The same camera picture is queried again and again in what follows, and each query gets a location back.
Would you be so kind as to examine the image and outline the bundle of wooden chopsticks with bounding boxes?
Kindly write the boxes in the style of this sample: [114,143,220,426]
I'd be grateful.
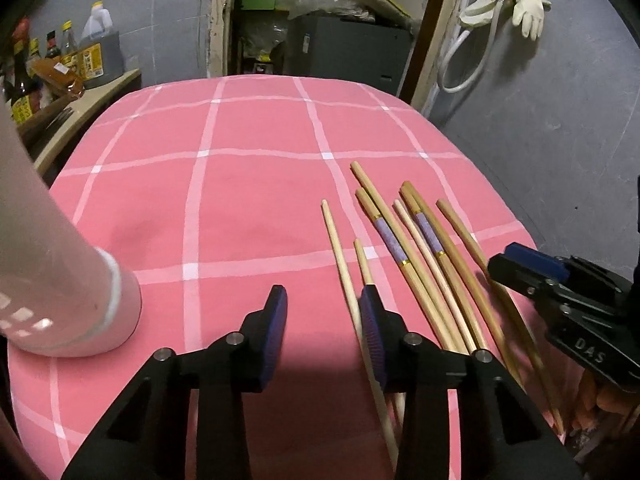
[320,160,568,471]

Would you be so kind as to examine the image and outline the cream rubber glove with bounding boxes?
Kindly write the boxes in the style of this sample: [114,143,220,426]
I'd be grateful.
[459,0,513,29]
[511,0,552,41]

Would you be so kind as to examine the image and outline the pink checked tablecloth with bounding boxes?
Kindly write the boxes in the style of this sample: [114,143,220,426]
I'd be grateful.
[7,75,568,480]

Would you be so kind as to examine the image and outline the frosted plastic cup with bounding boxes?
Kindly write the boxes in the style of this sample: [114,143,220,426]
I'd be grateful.
[0,104,143,359]

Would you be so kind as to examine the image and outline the beige sack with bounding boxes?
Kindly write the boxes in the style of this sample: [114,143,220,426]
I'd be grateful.
[337,0,408,22]

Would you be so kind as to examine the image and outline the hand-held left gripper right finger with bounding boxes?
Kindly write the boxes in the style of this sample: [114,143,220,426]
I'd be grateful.
[358,284,583,480]

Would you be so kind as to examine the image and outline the white hose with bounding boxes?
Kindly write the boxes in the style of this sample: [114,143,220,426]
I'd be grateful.
[436,0,502,94]

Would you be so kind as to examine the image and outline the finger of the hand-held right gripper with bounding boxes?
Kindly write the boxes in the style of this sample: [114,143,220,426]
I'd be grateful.
[505,241,572,284]
[486,253,572,312]

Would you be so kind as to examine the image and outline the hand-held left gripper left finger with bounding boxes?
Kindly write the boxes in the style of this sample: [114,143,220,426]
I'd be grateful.
[60,284,289,480]

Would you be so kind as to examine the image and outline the wooden door frame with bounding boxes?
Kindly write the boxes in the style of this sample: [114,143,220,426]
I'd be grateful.
[206,0,453,111]

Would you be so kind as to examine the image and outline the orange snack packet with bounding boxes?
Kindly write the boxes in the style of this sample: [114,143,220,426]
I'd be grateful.
[27,56,87,100]

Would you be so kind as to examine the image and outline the clear oil jug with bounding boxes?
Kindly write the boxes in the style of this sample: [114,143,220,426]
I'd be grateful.
[75,1,126,88]

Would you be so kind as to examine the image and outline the person's right hand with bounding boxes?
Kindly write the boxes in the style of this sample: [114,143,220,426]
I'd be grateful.
[570,372,633,433]

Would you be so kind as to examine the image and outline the yellow-capped sauce bottle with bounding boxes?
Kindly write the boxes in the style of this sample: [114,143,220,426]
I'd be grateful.
[61,21,78,58]

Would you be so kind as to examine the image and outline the wooden shelf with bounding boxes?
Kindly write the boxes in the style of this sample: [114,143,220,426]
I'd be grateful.
[19,69,143,178]

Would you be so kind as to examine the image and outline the grey metal cabinet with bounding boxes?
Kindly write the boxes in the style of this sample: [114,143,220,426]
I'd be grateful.
[286,14,415,97]

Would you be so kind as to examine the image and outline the clear plastic bag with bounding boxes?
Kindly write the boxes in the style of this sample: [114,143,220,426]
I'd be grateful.
[289,0,353,22]

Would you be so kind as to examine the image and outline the dark sauce bottle yellow label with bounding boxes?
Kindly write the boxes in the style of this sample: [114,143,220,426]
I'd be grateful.
[9,19,38,127]

